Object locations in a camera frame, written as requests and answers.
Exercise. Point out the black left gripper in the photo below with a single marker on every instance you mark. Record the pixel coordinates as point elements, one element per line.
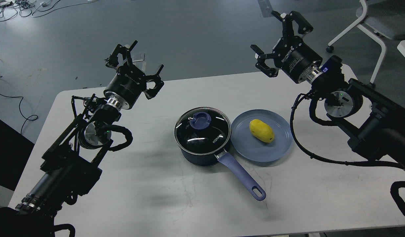
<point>125,86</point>

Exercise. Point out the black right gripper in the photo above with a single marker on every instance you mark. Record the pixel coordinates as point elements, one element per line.
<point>290,54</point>

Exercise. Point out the glass lid blue knob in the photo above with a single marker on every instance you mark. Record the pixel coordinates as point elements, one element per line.
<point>202,131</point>

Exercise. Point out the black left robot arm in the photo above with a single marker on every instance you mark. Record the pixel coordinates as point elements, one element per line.
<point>71,163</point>

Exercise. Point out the yellow potato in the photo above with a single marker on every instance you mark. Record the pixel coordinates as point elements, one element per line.
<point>261,131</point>

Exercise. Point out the white office chair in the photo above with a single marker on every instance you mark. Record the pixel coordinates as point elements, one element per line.
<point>380,18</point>

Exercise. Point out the blue round plate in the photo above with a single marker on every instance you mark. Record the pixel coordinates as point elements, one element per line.
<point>252,148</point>

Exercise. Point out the black box at left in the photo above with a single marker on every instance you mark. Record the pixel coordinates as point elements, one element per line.
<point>15,150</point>

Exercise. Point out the dark blue saucepan purple handle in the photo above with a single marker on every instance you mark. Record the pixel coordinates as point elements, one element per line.
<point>224,157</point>

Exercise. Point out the tangled cables power strip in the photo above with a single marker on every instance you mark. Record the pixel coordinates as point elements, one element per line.
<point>10,9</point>

